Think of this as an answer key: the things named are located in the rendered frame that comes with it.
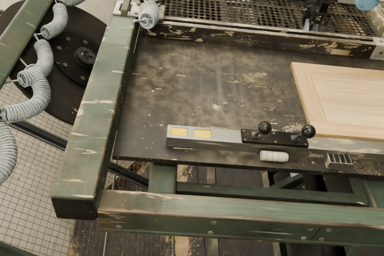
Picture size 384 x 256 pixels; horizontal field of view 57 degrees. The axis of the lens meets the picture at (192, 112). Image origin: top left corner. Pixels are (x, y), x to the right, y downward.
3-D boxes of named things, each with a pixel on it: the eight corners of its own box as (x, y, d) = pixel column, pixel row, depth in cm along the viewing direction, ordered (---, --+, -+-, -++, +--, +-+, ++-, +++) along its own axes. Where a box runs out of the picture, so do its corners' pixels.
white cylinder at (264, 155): (260, 162, 105) (286, 164, 105) (262, 156, 103) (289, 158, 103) (259, 154, 107) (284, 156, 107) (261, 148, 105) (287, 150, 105)
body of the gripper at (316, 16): (308, 26, 144) (318, -2, 135) (303, 15, 150) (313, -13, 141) (326, 27, 144) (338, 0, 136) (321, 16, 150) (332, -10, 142)
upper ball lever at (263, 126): (260, 143, 106) (274, 134, 93) (247, 142, 106) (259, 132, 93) (260, 130, 107) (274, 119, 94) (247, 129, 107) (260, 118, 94)
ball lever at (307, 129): (299, 146, 107) (318, 137, 94) (287, 144, 107) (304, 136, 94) (299, 133, 108) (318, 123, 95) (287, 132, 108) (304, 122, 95)
